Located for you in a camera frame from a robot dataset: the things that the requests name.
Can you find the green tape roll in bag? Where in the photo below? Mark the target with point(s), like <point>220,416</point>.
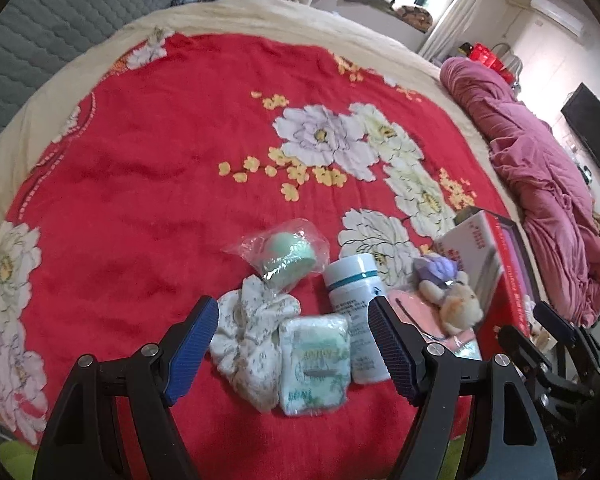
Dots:
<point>280,255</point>

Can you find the beige plush bear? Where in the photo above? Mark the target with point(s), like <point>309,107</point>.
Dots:
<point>460,305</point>

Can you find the pink hair clip card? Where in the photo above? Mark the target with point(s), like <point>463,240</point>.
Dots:
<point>415,315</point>

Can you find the green tissue pack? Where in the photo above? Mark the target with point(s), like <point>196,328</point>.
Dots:
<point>315,360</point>

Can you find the grey quilted headboard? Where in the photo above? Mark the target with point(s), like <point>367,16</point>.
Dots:
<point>55,25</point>

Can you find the brown patterned cushion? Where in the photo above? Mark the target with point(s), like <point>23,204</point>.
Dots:
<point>414,17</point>

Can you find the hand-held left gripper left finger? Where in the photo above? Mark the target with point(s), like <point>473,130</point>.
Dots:
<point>190,350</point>

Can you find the white plastic bottle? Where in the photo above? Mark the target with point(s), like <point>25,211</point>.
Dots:
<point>350,300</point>

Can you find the purple scrunchie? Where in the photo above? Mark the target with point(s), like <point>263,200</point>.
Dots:
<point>437,267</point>

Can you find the black framed pink picture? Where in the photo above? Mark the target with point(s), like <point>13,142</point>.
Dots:
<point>525,265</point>

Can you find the pink duvet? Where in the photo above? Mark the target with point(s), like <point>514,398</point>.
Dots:
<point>545,175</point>

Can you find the white floral scrunchie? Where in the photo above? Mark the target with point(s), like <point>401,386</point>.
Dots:
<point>250,335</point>

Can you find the red bag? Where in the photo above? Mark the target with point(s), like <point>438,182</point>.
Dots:
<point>487,57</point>

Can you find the red cardboard box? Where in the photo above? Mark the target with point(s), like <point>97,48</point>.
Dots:
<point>472,255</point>

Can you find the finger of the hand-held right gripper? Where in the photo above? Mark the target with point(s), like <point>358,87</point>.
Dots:
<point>530,355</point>
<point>560,322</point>

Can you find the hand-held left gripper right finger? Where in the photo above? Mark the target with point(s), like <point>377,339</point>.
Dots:
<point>390,350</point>

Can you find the white air conditioner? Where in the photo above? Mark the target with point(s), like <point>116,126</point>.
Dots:
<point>555,12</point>

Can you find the black television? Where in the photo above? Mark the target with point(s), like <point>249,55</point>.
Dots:
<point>592,125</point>

